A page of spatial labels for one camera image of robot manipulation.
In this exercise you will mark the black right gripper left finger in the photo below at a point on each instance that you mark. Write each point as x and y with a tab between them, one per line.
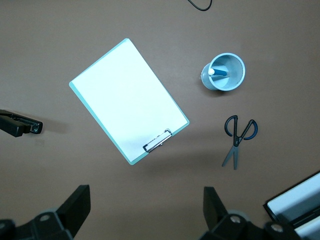
50	225

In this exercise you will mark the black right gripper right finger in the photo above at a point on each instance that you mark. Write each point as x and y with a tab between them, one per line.
232	227

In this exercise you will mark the blue marker white cap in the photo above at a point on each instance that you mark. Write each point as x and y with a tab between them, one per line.
221	72

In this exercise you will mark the black stacked document tray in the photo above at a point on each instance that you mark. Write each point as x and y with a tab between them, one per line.
270	213

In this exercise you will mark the white paper stack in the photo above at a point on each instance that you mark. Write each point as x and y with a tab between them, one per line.
295	200
310	228

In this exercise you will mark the black scissors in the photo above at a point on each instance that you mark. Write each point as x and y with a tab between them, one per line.
236	142

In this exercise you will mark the black stapler red tip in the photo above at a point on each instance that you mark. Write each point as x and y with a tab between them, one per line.
15	126

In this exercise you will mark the teal clipboard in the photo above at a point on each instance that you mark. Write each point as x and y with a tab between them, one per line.
133	160

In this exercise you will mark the white paper sheet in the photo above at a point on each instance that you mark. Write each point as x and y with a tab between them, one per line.
125	100

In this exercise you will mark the light blue mesh cup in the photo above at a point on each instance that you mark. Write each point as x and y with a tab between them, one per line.
232	80

